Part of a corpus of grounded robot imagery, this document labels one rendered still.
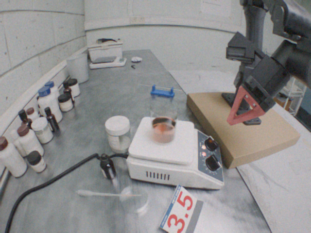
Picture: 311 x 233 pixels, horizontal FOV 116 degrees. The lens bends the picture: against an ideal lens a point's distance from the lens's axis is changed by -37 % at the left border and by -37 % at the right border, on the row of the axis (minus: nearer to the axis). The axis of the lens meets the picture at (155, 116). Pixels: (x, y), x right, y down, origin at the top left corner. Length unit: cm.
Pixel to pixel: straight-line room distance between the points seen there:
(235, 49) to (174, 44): 152
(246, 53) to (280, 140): 30
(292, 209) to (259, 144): 20
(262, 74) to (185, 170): 22
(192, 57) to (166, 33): 43
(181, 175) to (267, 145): 26
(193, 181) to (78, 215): 24
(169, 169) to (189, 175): 4
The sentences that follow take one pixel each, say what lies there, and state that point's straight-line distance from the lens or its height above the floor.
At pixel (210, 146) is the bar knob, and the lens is 36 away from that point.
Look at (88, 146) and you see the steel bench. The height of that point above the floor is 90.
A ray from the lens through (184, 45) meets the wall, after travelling 185.
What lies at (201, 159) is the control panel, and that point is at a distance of 31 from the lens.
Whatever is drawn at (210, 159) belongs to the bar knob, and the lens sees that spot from 32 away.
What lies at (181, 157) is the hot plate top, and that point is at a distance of 28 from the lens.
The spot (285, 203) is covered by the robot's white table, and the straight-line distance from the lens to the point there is 43.
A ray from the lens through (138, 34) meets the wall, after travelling 172.
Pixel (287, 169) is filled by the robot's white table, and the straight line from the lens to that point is 51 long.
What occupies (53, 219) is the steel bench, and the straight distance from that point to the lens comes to 37.
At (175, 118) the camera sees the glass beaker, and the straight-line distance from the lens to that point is 26.
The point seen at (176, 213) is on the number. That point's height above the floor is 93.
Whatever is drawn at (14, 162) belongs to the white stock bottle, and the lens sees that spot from 46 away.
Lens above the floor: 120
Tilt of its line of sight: 35 degrees down
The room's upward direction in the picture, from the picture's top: straight up
